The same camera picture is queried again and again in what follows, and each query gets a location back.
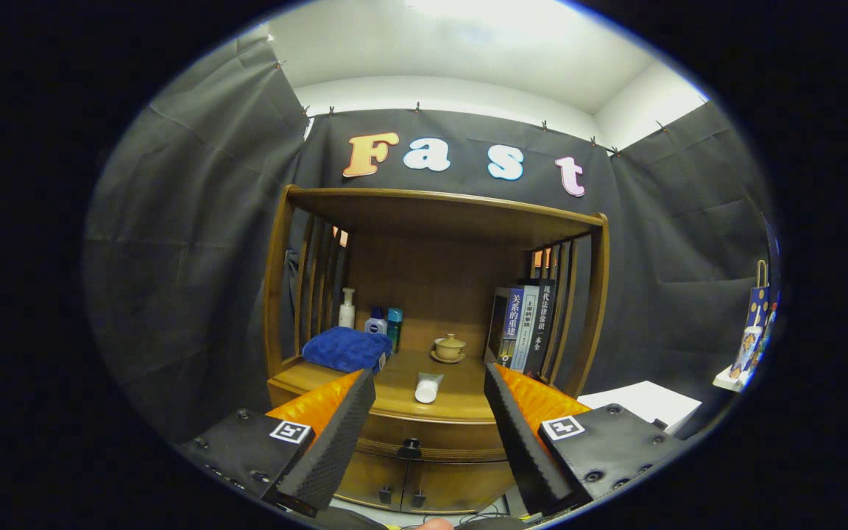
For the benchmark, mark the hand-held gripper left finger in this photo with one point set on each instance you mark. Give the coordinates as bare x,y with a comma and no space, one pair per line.
336,449

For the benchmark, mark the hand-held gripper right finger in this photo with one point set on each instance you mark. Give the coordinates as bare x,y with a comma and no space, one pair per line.
523,456

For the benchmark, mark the wooden drawer with black knob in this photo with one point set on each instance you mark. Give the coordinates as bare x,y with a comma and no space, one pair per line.
453,438

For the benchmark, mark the white tube with green print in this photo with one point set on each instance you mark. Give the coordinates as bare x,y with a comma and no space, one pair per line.
428,389

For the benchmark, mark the wooden cabinet door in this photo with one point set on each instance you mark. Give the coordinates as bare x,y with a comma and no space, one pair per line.
461,489
372,482

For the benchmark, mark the wooden countertop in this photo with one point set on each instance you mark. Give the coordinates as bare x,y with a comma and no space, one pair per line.
461,397

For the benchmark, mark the wooden cabinet with hutch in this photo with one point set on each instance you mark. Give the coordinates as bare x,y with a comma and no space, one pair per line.
439,272

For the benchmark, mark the blue folded towel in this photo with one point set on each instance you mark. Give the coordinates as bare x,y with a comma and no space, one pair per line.
343,348

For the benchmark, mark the white bottle with blue cap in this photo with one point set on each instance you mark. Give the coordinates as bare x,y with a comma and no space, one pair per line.
376,326

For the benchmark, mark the beige lidded teacup with saucer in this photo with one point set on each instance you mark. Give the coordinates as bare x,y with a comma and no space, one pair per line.
449,348

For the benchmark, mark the book with white spine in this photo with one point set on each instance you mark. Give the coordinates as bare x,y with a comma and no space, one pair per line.
529,324

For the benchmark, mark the white pump bottle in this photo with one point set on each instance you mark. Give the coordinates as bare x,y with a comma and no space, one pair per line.
347,316

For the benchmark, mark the white box appliance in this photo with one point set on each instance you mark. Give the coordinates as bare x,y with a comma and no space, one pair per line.
645,401

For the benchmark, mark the book with black spine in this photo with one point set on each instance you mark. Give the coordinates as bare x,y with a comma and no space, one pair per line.
544,324

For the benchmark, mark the teal cylindrical bottle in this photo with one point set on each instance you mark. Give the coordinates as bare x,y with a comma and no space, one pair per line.
394,327

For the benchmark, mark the book with blue spine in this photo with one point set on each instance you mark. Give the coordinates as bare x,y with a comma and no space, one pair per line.
516,316

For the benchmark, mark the white side shelf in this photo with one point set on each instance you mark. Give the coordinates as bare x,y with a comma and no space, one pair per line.
729,380

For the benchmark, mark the patterned paper cup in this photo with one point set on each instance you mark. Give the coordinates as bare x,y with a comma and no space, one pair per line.
746,353

